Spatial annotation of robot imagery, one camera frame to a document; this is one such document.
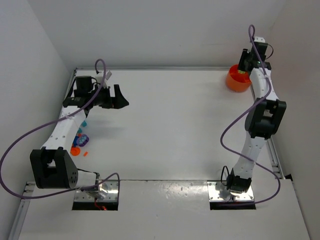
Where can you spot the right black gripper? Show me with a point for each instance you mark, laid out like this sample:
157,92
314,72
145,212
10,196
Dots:
243,63

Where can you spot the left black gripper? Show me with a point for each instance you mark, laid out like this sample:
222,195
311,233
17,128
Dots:
111,97

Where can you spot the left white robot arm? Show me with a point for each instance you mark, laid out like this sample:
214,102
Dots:
52,165

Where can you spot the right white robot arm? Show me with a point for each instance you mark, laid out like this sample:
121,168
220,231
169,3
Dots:
261,122

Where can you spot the orange round divided container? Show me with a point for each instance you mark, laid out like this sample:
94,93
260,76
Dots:
237,82

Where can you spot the teal lego piece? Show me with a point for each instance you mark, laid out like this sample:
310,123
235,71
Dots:
84,124

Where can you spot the purple round lego piece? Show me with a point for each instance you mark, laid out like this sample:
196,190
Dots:
82,140

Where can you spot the blue lego piece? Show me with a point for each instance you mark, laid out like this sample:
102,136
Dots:
75,141

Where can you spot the orange round lego piece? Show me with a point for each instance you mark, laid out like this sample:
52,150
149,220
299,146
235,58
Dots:
75,151

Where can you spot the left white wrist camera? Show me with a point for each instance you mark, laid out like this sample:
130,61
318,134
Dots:
105,77

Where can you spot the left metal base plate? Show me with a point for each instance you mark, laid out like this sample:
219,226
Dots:
106,192

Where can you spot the metal base plate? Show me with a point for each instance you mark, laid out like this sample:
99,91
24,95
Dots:
106,192
218,193

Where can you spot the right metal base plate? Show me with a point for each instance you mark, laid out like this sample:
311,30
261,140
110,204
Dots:
218,193

